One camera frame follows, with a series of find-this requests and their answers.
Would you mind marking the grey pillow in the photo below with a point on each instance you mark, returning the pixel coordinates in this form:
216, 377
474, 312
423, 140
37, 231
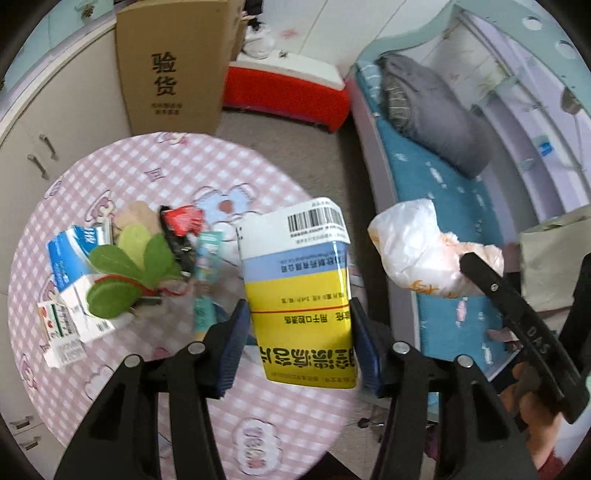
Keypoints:
438, 120

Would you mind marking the bed with teal sheet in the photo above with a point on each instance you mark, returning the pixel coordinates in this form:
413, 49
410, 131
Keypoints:
415, 161

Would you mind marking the teal tube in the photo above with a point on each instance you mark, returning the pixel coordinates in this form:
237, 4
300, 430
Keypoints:
205, 277

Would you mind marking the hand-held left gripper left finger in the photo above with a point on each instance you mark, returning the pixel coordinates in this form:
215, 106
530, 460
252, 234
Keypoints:
234, 344

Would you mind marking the small white printed carton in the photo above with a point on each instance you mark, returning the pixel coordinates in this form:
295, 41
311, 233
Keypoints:
57, 330

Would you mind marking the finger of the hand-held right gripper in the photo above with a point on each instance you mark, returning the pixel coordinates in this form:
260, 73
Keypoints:
485, 279

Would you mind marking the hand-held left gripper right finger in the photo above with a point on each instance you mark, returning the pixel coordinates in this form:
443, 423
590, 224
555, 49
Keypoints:
364, 350

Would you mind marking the pink cloth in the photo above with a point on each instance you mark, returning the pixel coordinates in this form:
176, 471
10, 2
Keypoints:
511, 258

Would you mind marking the large brown cardboard box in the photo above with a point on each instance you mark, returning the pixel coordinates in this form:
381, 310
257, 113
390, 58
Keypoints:
175, 69

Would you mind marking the white plastic bag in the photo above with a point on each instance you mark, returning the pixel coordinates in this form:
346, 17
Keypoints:
411, 249

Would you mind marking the red snack wrapper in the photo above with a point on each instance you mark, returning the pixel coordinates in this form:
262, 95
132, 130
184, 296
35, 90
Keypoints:
184, 219

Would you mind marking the green leafy vegetable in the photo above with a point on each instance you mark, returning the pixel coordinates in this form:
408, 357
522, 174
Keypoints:
115, 263

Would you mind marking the cream cabinet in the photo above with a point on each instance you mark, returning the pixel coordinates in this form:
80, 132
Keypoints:
69, 106

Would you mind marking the yellow and blue medicine box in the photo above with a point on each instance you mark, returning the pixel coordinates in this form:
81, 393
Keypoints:
300, 300

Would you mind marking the person's right hand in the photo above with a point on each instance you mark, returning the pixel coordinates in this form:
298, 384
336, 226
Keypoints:
535, 424

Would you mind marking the beige paper piece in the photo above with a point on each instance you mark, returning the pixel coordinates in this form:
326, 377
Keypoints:
136, 214

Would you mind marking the black snack wrapper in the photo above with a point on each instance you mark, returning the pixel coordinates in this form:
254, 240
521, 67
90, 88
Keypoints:
178, 251

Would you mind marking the round table pink checked tablecloth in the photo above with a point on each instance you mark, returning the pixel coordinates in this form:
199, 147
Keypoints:
161, 175

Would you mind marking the pale green cloth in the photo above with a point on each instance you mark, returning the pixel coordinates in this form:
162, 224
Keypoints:
549, 263

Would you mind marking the red storage box white lid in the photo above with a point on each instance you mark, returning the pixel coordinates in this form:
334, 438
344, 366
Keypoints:
286, 99

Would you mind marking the blue and white carton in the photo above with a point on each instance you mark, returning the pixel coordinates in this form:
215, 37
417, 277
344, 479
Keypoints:
69, 251

